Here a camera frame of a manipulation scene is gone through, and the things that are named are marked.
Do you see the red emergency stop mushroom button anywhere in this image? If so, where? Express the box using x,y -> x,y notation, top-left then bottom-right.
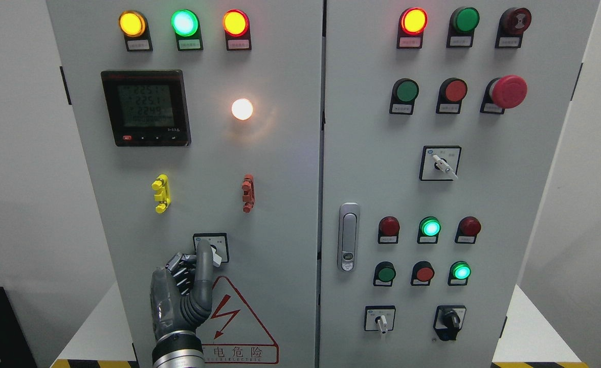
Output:
480,75 -> 528,114

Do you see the red push button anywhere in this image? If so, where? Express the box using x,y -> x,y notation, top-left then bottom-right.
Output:
410,261 -> 434,286
435,78 -> 468,114

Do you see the green push button upper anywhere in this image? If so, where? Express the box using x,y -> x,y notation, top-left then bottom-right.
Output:
389,78 -> 419,115

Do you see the green lit indicator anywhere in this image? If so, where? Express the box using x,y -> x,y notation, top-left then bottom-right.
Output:
171,9 -> 204,51
417,216 -> 441,244

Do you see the silver door handle lock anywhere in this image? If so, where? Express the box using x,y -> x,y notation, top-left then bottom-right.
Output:
338,202 -> 360,272

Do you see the dark red indicator right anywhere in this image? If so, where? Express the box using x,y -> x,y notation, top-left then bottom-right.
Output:
455,216 -> 482,244

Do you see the black selector knob switch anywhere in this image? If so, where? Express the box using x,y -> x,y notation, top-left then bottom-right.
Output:
433,305 -> 466,341

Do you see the yellow terminal connector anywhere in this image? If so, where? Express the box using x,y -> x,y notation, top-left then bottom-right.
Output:
151,174 -> 171,214

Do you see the green unlit indicator top right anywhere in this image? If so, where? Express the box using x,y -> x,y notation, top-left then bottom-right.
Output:
446,7 -> 480,48

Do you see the red lit indicator right door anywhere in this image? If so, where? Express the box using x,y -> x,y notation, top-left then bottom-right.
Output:
396,7 -> 428,50

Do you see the red electric warning sticker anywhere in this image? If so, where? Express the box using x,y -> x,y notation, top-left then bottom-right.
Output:
197,275 -> 279,365

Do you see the red-orange indicator left door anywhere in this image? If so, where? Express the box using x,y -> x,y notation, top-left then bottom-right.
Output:
222,9 -> 252,51

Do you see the grey cabinet door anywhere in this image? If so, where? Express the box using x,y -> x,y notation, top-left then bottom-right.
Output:
319,1 -> 599,367
47,1 -> 323,367

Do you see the white rotary switch door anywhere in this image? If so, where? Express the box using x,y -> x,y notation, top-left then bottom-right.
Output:
193,233 -> 230,268

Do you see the white rotary switch lower right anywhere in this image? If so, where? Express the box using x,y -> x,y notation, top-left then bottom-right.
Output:
364,305 -> 396,336

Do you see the green lit indicator top left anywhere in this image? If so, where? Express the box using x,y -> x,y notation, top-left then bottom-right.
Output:
171,9 -> 204,51

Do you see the clear light bulb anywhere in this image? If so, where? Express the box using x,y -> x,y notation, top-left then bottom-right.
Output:
231,98 -> 254,121

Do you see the yellow indicator light top left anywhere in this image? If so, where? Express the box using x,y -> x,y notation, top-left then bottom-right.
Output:
118,10 -> 152,52

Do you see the dark red indicator left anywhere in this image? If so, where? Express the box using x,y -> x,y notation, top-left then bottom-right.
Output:
377,215 -> 400,244

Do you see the white rotary switch upper right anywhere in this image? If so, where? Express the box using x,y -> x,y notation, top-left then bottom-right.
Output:
419,145 -> 462,181

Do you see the black digital power meter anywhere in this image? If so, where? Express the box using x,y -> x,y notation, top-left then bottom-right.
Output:
101,70 -> 192,147

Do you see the grey left cabinet door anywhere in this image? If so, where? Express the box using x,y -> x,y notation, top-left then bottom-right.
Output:
47,1 -> 323,367

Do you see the red push button lower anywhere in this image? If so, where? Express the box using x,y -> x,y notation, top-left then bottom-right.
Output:
410,261 -> 434,286

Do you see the green lit indicator middle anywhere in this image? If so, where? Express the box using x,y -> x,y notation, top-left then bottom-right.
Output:
417,216 -> 441,244

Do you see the dark red indicator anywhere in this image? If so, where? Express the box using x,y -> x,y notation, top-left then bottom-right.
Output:
455,216 -> 482,244
377,215 -> 400,244

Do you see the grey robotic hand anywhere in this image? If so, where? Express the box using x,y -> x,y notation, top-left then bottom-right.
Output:
150,240 -> 214,341

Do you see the green lit push button lower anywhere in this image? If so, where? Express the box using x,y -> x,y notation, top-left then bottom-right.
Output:
448,261 -> 471,286

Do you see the white rotary switch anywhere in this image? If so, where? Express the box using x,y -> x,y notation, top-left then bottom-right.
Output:
364,305 -> 396,336
419,145 -> 462,181

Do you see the grey right cabinet door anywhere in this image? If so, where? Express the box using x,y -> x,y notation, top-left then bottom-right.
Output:
319,1 -> 599,367

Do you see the red terminal connector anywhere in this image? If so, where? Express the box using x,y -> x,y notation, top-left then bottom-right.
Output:
241,174 -> 255,213

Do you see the red push button upper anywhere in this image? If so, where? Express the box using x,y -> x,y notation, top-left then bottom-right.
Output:
435,78 -> 468,114

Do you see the dark red buzzer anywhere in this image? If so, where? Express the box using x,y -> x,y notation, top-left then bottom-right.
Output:
495,7 -> 532,49

